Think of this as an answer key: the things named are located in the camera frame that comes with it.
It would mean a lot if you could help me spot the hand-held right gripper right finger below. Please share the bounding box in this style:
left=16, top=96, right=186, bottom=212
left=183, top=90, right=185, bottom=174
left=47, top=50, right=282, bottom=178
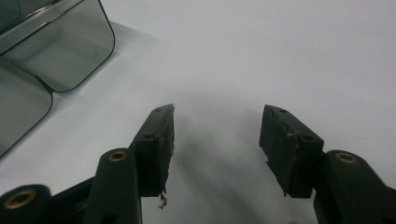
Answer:
left=259, top=104, right=396, bottom=224

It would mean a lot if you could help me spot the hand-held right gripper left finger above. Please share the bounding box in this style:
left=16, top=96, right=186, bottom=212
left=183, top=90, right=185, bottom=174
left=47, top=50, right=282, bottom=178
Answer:
left=82, top=104, right=176, bottom=224

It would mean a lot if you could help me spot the clear plastic compartment box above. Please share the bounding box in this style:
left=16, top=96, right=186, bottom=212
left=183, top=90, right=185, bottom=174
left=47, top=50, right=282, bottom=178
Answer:
left=0, top=0, right=116, bottom=159

